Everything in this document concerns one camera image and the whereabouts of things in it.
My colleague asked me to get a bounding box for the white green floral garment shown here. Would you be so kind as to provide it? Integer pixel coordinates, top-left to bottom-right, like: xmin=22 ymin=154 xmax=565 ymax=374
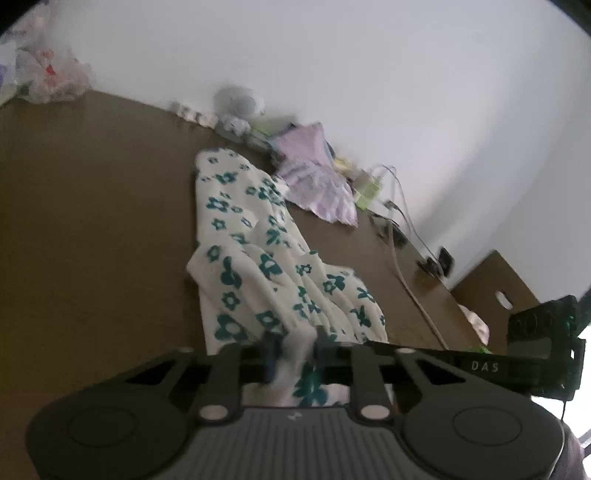
xmin=186 ymin=149 xmax=388 ymax=407

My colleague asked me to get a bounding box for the black phone stand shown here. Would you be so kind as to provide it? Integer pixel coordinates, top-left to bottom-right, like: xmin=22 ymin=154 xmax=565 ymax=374
xmin=417 ymin=247 xmax=455 ymax=278

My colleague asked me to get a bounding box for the green liquid bottle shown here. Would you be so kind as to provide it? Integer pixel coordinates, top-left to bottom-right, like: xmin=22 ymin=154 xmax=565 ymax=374
xmin=353 ymin=179 xmax=383 ymax=210

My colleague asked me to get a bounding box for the pink folded garment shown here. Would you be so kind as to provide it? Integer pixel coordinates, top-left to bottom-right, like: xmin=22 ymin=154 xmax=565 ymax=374
xmin=270 ymin=122 xmax=334 ymax=165

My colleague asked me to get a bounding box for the white round desk fan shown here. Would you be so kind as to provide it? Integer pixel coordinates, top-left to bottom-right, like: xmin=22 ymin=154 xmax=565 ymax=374
xmin=213 ymin=86 xmax=266 ymax=137

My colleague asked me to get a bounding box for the crumpled plastic bag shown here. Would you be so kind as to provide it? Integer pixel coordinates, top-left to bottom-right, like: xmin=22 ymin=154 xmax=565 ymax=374
xmin=16 ymin=50 xmax=94 ymax=104

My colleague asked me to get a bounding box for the white charging cable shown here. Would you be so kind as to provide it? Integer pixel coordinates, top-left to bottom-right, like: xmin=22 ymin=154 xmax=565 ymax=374
xmin=368 ymin=164 xmax=452 ymax=349

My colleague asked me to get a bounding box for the black cable with plug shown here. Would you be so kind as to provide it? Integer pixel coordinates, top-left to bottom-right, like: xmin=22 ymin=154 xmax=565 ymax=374
xmin=368 ymin=211 xmax=410 ymax=245

